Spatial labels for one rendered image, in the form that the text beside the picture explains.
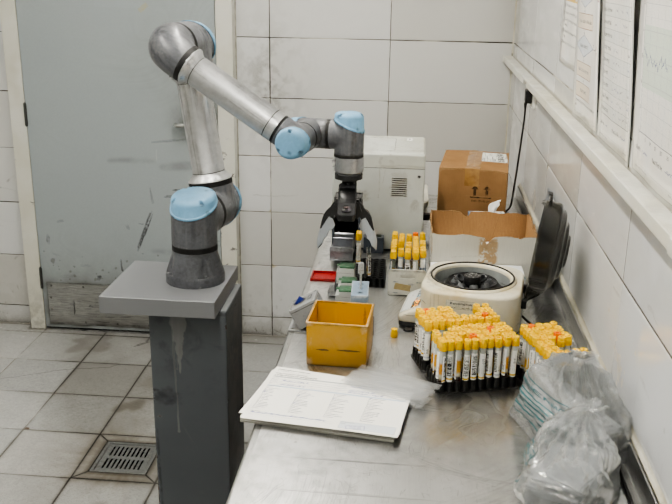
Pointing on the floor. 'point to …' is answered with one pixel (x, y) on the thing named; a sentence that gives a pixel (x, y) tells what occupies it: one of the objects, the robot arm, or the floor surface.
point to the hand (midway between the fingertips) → (346, 250)
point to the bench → (243, 485)
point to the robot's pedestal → (198, 403)
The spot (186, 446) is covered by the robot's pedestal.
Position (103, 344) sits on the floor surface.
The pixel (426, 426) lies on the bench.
